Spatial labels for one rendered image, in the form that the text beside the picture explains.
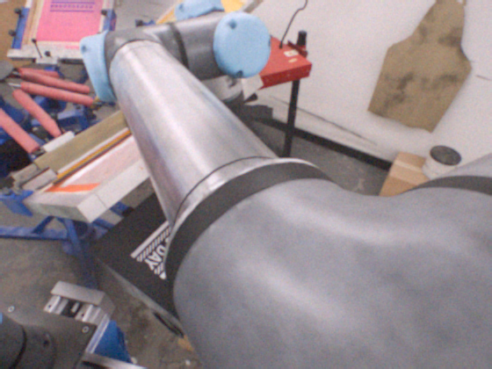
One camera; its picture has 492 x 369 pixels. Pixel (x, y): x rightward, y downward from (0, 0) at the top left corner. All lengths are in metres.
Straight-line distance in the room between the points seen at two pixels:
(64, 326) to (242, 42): 0.70
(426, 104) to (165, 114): 2.50
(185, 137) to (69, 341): 0.70
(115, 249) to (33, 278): 1.39
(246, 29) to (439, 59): 2.17
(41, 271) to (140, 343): 0.91
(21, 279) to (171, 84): 2.48
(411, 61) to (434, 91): 0.26
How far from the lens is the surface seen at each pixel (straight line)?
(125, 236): 1.31
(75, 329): 0.84
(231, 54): 0.40
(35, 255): 2.74
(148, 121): 0.22
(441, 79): 2.57
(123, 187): 0.63
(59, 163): 1.22
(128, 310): 2.24
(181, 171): 0.16
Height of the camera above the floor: 1.97
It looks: 46 degrees down
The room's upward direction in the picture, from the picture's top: straight up
